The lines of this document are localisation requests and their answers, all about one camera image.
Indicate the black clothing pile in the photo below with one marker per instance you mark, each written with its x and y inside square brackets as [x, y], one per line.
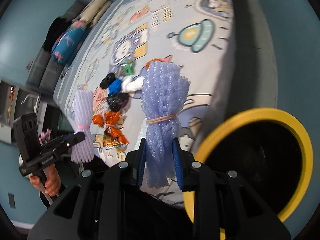
[57, 28]

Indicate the round black plastic bag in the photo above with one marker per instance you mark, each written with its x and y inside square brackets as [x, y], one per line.
[117, 101]

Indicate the wall power socket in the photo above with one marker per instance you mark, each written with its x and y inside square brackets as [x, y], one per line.
[11, 199]

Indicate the cartoon space bed sheet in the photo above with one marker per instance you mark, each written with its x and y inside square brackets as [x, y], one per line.
[195, 35]

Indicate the yellow rimmed trash bin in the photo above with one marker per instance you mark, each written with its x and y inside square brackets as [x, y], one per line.
[248, 176]

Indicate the orange plastic bag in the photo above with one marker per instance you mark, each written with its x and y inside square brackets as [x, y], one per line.
[98, 120]

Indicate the person's left hand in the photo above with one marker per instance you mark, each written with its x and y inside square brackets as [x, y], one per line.
[52, 184]

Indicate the purple foam net sleeve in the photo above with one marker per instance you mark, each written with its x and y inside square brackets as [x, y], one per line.
[164, 93]

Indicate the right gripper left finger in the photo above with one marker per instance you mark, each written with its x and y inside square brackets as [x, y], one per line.
[141, 159]

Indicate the bedside cabinet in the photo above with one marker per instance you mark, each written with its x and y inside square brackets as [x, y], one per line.
[17, 101]

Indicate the white plastic bag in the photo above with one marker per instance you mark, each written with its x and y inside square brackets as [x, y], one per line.
[133, 84]

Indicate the blue floral folded quilt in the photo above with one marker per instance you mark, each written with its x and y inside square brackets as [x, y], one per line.
[66, 44]

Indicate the black plastic bag bundle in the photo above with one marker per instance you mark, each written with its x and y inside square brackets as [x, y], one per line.
[109, 79]

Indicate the blue plastic bag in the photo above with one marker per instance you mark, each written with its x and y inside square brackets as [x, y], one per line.
[115, 87]

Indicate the grey padded headboard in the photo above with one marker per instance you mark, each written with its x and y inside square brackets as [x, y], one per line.
[44, 71]

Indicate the beige folded quilt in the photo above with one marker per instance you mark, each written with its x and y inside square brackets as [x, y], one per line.
[92, 13]

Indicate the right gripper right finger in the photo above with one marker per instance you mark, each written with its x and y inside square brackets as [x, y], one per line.
[177, 159]

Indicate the green silver snack wrapper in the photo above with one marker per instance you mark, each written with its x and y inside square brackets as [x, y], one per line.
[126, 69]

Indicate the lavender foam net sleeve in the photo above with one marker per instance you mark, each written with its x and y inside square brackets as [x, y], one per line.
[82, 152]

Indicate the orange snack wrapper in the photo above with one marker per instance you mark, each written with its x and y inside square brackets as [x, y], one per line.
[113, 137]

